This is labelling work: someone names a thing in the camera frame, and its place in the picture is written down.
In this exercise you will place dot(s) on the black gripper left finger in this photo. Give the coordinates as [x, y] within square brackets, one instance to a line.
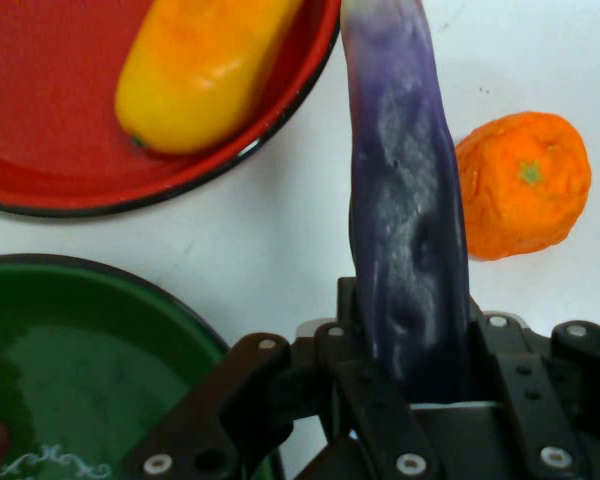
[300, 395]

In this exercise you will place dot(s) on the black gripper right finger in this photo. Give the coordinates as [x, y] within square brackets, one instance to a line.
[545, 390]

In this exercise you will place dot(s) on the purple eggplant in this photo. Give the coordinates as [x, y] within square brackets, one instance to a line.
[405, 200]

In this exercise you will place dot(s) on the orange tangerine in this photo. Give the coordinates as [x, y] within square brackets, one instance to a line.
[525, 185]

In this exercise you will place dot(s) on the green enamel plate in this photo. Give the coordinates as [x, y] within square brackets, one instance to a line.
[80, 350]

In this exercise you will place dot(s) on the yellow orange mango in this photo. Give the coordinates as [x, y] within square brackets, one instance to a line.
[200, 70]

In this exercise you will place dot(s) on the red enamel plate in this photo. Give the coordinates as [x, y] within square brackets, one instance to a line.
[45, 130]

